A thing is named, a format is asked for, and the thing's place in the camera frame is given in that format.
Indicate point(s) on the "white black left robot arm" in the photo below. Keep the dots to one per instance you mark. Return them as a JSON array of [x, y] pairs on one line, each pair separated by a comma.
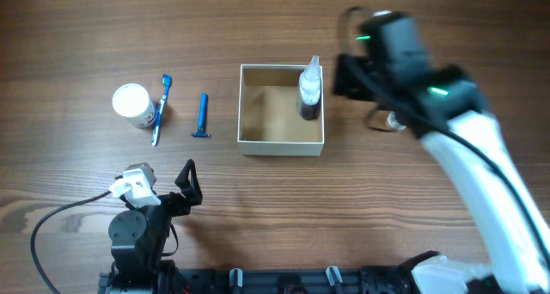
[[139, 234]]

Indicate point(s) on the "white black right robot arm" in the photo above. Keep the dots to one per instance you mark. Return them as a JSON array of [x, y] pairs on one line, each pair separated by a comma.
[[448, 115]]

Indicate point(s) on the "white printed tube bottle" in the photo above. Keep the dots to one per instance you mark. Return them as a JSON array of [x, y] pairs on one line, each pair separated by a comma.
[[393, 124]]

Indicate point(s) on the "blue disposable razor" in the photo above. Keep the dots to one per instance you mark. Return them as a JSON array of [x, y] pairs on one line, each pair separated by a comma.
[[201, 129]]

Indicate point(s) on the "open cardboard box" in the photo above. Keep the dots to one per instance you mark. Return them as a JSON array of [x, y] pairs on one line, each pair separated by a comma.
[[269, 123]]

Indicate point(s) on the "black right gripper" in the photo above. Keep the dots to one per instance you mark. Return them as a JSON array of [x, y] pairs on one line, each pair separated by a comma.
[[346, 80]]

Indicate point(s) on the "blue white toothbrush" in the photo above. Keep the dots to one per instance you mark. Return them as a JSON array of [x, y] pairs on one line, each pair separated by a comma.
[[166, 82]]

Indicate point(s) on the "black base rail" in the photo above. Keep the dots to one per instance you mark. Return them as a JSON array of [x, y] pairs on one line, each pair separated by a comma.
[[366, 280]]

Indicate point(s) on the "white cylindrical cup container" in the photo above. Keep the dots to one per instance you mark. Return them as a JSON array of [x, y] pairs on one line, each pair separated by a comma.
[[132, 101]]

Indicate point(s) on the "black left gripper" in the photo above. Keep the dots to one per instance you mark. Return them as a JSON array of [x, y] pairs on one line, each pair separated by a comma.
[[190, 189]]

